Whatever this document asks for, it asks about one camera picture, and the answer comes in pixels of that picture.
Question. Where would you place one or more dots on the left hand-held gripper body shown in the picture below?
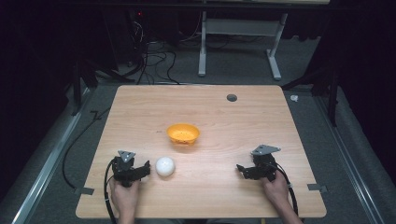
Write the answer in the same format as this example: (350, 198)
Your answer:
(124, 169)

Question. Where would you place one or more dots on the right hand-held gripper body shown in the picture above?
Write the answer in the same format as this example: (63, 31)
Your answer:
(264, 161)

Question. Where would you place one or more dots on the white ball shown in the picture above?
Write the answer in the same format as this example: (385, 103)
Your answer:
(165, 166)

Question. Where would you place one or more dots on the orange bowl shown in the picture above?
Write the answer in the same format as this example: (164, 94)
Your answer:
(183, 133)

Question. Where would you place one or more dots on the person's left hand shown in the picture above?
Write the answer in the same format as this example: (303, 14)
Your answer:
(125, 196)

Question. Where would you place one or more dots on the person's right hand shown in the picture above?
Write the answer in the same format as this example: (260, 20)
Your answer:
(275, 188)

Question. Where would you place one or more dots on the grey tape strip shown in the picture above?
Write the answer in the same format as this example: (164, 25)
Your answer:
(84, 190)
(317, 187)

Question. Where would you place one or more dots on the crumpled white paper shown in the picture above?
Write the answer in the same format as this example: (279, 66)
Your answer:
(294, 98)

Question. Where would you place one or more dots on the grey table grommet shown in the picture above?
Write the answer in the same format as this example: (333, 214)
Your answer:
(231, 97)

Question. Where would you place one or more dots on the black metal stand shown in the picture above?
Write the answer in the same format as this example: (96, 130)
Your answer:
(327, 84)
(84, 77)

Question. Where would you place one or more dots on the silver floor rail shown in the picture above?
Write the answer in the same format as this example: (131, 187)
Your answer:
(46, 168)
(351, 161)

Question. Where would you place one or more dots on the white desk frame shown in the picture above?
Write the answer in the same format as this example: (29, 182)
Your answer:
(236, 28)

